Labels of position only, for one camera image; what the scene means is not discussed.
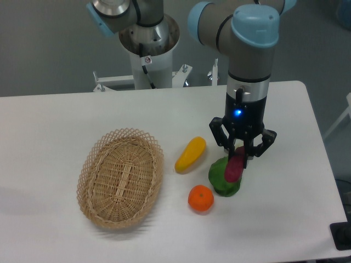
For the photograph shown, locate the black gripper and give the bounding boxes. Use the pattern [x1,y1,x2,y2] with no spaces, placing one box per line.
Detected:
[209,87,277,169]

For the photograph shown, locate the purple sweet potato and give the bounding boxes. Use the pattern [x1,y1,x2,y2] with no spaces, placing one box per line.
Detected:
[224,146,245,183]

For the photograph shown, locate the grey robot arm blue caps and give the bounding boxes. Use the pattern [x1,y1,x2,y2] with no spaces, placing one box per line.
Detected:
[87,1,295,165]

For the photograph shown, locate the woven wicker basket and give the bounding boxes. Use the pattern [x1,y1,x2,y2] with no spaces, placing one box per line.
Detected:
[77,128,164,230]

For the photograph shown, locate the green cabbage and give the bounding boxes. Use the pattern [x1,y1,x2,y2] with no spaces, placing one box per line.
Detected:
[208,157,241,197]

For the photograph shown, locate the yellow mango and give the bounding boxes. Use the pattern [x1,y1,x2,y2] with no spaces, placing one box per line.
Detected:
[174,136,207,173]

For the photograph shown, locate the orange tangerine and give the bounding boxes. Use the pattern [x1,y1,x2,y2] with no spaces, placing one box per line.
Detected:
[188,185,214,212]

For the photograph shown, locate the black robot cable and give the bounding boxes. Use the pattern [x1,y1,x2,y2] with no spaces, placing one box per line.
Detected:
[138,43,157,90]

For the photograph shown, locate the white frame right edge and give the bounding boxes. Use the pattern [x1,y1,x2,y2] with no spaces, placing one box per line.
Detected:
[322,93,350,141]

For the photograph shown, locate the black table clamp mount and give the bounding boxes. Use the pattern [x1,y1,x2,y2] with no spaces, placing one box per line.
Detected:
[330,222,350,251]

